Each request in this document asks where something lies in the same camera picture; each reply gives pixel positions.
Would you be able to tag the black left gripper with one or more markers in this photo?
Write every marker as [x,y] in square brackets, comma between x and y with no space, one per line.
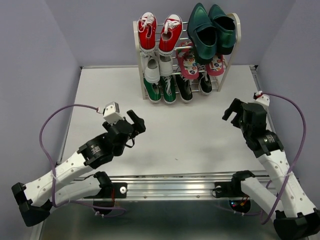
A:
[139,127]

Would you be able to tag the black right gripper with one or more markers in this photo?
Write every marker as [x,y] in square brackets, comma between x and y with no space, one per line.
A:
[237,106]

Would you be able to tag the black canvas sneaker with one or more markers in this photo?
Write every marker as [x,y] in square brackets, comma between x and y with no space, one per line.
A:
[184,88]
[204,83]

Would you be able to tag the pink letter sandal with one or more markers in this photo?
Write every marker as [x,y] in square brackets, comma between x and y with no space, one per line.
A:
[215,67]
[186,61]

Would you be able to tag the green loafer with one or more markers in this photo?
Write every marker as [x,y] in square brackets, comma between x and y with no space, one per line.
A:
[225,30]
[202,34]

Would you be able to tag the green loafer front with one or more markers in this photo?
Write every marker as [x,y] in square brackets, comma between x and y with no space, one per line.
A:
[202,34]

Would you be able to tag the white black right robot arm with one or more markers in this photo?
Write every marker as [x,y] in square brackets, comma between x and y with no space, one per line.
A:
[293,214]

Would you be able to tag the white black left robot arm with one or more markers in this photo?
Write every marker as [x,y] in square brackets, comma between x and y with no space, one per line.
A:
[56,188]

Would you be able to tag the cream metal shoe shelf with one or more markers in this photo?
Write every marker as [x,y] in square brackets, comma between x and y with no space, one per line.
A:
[216,81]

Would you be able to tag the green sneaker left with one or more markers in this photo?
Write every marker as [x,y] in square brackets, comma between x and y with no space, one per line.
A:
[153,91]

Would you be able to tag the green sneaker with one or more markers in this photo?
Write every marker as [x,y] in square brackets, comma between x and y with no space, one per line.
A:
[153,91]
[168,88]

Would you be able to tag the green sneaker right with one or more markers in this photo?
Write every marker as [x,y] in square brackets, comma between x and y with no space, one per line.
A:
[168,88]

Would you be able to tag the white sneaker right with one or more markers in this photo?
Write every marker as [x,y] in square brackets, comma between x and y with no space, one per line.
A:
[165,65]

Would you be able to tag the white sneaker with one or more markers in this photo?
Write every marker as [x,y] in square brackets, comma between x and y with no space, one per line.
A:
[151,68]
[165,65]

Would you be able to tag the white sneaker left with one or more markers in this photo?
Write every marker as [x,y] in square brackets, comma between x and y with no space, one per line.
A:
[151,68]

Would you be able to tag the red sneaker right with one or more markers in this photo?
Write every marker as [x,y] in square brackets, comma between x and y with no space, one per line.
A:
[170,34]

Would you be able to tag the red sneaker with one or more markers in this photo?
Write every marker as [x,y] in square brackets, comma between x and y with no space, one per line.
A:
[147,26]
[170,34]

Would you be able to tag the red sneaker left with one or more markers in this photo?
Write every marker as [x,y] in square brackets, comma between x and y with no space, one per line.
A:
[147,26]

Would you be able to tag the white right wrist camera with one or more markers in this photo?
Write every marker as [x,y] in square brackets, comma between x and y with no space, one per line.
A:
[262,99]

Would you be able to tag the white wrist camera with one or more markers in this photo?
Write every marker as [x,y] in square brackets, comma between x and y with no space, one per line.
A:
[262,99]
[111,113]

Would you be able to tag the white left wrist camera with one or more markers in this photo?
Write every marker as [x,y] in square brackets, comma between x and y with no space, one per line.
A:
[111,113]

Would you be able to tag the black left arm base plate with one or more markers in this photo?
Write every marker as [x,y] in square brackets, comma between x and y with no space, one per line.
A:
[118,190]

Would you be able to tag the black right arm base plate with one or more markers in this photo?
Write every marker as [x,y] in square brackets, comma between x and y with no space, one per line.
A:
[227,189]

